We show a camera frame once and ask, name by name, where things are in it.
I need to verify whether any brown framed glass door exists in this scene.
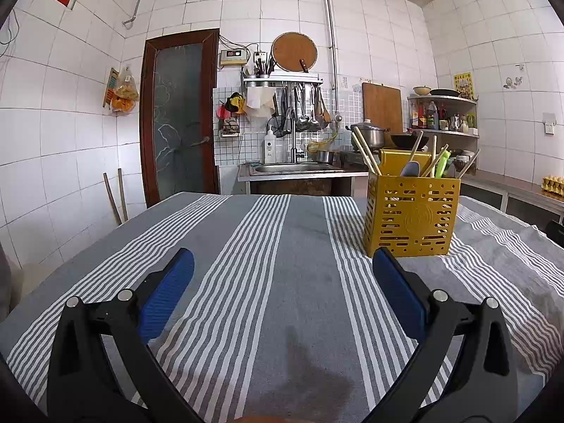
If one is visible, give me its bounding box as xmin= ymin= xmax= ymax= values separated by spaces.
xmin=140 ymin=29 xmax=220 ymax=208

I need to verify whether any yellow perforated utensil holder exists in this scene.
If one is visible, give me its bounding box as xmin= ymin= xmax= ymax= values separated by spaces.
xmin=362 ymin=147 xmax=461 ymax=258

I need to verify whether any black wok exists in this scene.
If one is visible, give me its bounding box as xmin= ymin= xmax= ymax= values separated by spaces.
xmin=390 ymin=133 xmax=429 ymax=151

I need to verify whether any kitchen counter with cabinets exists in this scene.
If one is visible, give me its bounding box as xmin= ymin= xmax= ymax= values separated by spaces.
xmin=238 ymin=163 xmax=564 ymax=230

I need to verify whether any yellow wall poster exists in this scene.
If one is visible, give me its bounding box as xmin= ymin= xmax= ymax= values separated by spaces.
xmin=454 ymin=72 xmax=473 ymax=99

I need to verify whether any rectangular wooden cutting board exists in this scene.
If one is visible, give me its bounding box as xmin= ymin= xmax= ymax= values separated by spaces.
xmin=362 ymin=82 xmax=403 ymax=135

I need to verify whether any group of hanging metal ladles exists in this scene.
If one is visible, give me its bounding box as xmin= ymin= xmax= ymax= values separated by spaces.
xmin=266 ymin=85 xmax=333 ymax=137

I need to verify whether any plastic bag with orange contents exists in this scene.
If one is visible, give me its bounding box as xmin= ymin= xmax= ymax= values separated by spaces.
xmin=112 ymin=66 xmax=139 ymax=113

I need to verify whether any yellow green hanging packet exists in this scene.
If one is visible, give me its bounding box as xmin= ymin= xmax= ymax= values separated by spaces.
xmin=103 ymin=67 xmax=119 ymax=107

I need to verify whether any metal wall rack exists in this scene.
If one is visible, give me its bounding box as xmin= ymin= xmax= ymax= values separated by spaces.
xmin=242 ymin=74 xmax=324 ymax=89

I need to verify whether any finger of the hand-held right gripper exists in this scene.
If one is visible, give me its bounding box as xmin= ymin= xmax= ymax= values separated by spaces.
xmin=546 ymin=219 xmax=564 ymax=247

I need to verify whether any steel pot with lid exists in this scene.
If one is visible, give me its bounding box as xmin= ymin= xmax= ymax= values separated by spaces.
xmin=350 ymin=119 xmax=391 ymax=149

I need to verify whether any white corner shelf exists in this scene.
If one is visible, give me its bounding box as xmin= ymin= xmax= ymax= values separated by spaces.
xmin=407 ymin=94 xmax=480 ymax=139

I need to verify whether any stainless steel sink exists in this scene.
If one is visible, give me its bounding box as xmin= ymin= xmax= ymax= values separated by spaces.
xmin=249 ymin=162 xmax=344 ymax=174

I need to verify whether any group of condiment bottles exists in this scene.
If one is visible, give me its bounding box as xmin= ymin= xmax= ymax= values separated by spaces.
xmin=411 ymin=100 xmax=448 ymax=130

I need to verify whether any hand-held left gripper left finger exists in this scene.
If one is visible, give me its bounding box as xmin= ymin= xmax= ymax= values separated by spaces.
xmin=44 ymin=248 xmax=208 ymax=423

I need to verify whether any white towel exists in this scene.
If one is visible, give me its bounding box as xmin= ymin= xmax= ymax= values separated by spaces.
xmin=246 ymin=87 xmax=276 ymax=111

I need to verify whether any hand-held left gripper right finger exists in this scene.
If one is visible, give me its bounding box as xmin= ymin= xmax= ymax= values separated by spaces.
xmin=361 ymin=247 xmax=521 ymax=423

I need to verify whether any group of wooden chopsticks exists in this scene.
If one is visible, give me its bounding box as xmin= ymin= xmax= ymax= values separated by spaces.
xmin=350 ymin=125 xmax=481 ymax=179

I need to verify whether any leaning wooden stick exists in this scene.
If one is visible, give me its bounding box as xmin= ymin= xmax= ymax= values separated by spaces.
xmin=117 ymin=168 xmax=128 ymax=222
xmin=103 ymin=173 xmax=123 ymax=226

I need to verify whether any white soap bottle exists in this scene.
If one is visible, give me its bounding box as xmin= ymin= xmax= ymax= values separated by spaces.
xmin=263 ymin=125 xmax=276 ymax=164

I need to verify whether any metal faucet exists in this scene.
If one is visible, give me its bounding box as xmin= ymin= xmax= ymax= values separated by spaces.
xmin=289 ymin=110 xmax=305 ymax=164

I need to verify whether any white wall hook decoration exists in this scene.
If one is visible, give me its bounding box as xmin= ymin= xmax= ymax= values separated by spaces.
xmin=504 ymin=64 xmax=525 ymax=89

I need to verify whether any black wall cable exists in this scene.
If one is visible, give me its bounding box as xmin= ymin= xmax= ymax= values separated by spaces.
xmin=0 ymin=9 xmax=18 ymax=58

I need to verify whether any small wall control box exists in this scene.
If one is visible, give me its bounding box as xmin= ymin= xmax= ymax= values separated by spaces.
xmin=219 ymin=48 xmax=248 ymax=68

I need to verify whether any grey striped tablecloth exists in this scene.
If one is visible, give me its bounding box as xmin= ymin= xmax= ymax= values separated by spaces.
xmin=0 ymin=191 xmax=564 ymax=423

